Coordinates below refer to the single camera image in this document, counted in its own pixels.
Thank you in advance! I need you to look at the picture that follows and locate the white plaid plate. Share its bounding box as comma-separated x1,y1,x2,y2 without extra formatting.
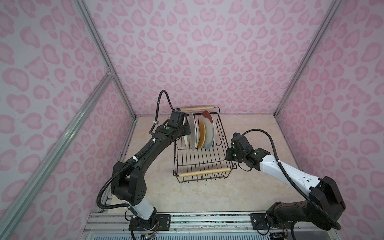
188,112,197,151

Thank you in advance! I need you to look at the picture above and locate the orange woven plate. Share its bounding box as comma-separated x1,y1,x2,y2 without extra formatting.
197,122,206,149

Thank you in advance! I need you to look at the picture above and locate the large pink blue plate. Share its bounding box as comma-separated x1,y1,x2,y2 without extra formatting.
201,111,216,150

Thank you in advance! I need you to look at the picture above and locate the black wire dish rack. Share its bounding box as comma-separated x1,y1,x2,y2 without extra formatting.
173,106,237,184

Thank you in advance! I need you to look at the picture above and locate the cream blue plate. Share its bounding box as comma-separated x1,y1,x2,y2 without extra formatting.
183,112,195,148

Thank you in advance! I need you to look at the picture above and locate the orange sunburst plate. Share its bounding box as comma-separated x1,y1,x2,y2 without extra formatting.
195,120,200,149

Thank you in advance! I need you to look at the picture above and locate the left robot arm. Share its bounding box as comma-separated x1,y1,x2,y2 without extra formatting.
109,109,191,226

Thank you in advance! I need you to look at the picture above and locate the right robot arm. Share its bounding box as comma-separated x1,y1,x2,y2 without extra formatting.
226,130,346,231

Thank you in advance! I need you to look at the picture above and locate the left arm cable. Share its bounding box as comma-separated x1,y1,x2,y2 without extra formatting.
96,89,175,210

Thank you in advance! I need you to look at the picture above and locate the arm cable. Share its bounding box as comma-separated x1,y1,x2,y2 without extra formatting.
96,89,175,210
241,128,342,231

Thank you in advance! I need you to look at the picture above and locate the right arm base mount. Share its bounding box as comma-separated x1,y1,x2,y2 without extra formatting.
250,213,292,232

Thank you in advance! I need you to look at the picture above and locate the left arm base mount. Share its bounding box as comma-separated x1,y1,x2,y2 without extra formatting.
129,214,171,232

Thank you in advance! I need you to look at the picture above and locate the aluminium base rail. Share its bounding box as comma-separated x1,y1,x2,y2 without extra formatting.
80,194,343,240

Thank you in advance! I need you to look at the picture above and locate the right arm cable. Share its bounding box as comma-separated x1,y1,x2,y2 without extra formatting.
241,128,342,231

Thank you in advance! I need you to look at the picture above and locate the aluminium frame strut right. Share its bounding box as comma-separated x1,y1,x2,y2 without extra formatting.
274,0,344,119

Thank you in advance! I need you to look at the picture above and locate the aluminium frame strut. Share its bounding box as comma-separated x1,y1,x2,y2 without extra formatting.
1,1,133,240
274,0,344,119

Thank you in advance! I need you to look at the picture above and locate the aluminium frame strut left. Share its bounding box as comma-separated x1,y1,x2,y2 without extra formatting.
1,1,133,240

